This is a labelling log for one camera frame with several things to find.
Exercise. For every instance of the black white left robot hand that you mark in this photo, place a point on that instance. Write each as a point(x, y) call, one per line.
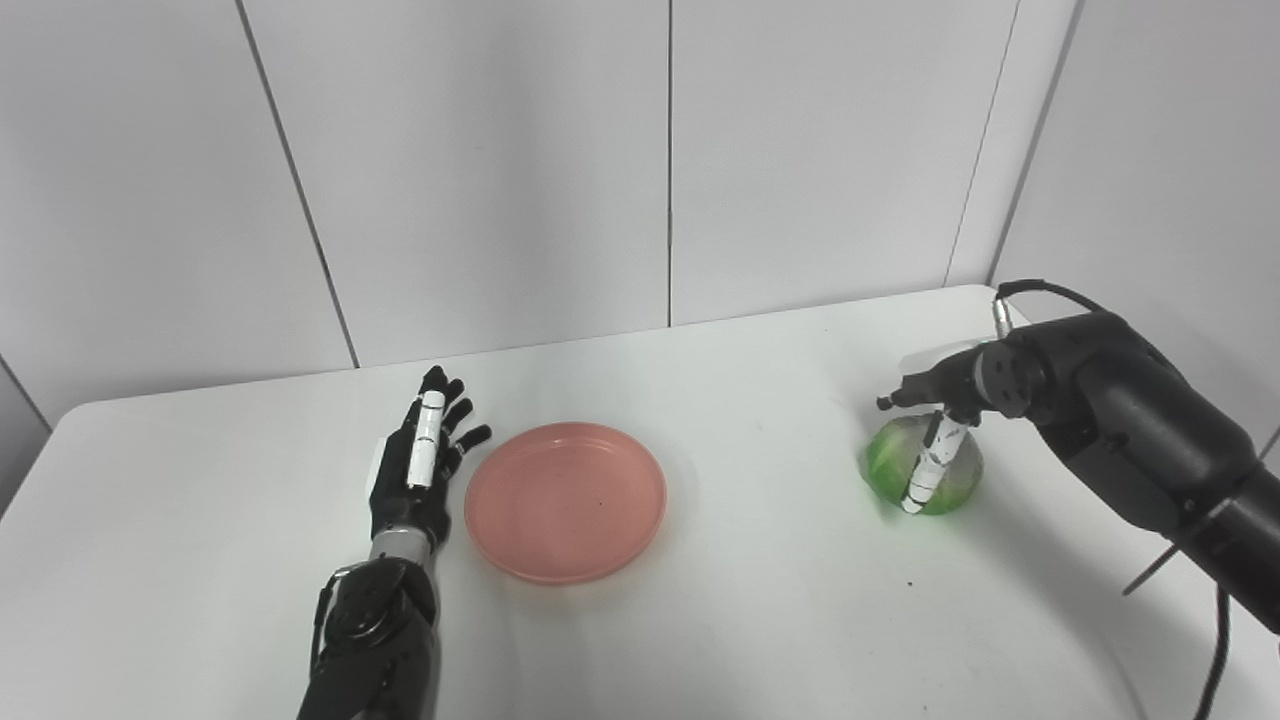
point(400, 500)

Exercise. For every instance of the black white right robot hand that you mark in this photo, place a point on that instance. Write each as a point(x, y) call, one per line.
point(935, 385)

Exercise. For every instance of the green white cabbage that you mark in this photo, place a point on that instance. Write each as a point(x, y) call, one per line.
point(890, 465)

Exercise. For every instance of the pink round plate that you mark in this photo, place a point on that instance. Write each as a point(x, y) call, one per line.
point(565, 503)

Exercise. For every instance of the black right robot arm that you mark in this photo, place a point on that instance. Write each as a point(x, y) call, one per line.
point(1130, 420)

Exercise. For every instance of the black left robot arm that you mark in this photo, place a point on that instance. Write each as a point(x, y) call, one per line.
point(375, 640)

